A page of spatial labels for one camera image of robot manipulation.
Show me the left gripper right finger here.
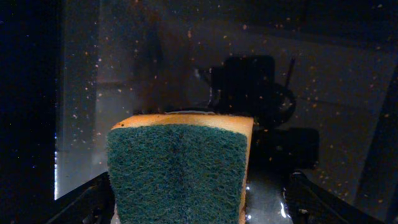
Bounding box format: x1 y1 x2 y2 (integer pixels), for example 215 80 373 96
284 171 382 224

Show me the black square tray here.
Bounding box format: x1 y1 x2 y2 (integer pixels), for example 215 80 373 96
1 1 397 223

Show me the yellow green sponge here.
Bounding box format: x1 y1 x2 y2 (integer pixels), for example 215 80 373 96
106 113 254 224

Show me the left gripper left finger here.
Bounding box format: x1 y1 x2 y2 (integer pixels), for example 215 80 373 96
43 172 115 224

